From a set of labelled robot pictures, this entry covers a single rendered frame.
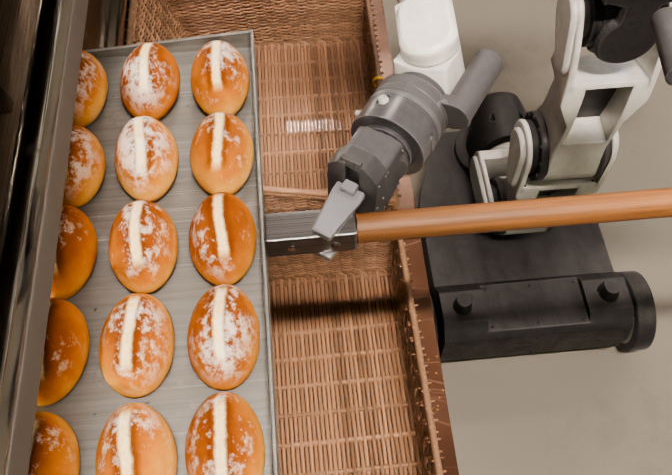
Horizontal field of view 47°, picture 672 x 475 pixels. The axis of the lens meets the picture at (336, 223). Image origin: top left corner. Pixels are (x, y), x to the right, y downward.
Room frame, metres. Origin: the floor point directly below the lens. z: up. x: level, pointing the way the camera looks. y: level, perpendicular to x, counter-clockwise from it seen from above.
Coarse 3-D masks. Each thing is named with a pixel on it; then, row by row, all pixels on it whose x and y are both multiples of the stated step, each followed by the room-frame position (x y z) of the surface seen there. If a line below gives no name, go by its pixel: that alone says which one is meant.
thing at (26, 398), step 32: (0, 0) 0.51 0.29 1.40; (32, 0) 0.50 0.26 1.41; (0, 32) 0.47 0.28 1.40; (32, 32) 0.47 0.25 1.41; (0, 64) 0.43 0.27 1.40; (64, 64) 0.43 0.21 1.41; (64, 96) 0.40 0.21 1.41; (0, 128) 0.37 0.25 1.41; (64, 128) 0.37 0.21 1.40; (0, 160) 0.34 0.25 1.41; (64, 160) 0.35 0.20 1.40; (0, 192) 0.31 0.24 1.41; (0, 224) 0.28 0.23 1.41; (32, 288) 0.23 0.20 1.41; (32, 320) 0.21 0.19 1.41; (32, 352) 0.19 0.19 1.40; (32, 384) 0.17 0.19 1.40; (32, 416) 0.15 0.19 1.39
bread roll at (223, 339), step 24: (216, 288) 0.32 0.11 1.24; (216, 312) 0.29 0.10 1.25; (240, 312) 0.29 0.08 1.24; (192, 336) 0.27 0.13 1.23; (216, 336) 0.27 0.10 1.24; (240, 336) 0.27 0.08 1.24; (192, 360) 0.26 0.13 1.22; (216, 360) 0.25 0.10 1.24; (240, 360) 0.25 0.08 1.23; (216, 384) 0.24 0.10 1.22
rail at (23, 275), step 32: (64, 0) 0.48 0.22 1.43; (64, 32) 0.45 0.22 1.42; (32, 64) 0.41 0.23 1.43; (32, 96) 0.38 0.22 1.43; (32, 128) 0.35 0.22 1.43; (32, 160) 0.32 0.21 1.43; (32, 192) 0.29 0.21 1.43; (32, 224) 0.27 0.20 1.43; (0, 256) 0.24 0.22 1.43; (32, 256) 0.25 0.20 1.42; (0, 288) 0.22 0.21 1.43; (0, 320) 0.20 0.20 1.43; (0, 352) 0.18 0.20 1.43; (0, 384) 0.16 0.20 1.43; (0, 416) 0.14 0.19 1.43; (0, 448) 0.12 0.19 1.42
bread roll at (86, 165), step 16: (80, 128) 0.50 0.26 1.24; (80, 144) 0.48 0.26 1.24; (96, 144) 0.49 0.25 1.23; (80, 160) 0.46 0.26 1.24; (96, 160) 0.47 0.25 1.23; (80, 176) 0.45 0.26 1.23; (96, 176) 0.45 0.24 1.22; (64, 192) 0.43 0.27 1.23; (80, 192) 0.43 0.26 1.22; (96, 192) 0.45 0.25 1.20
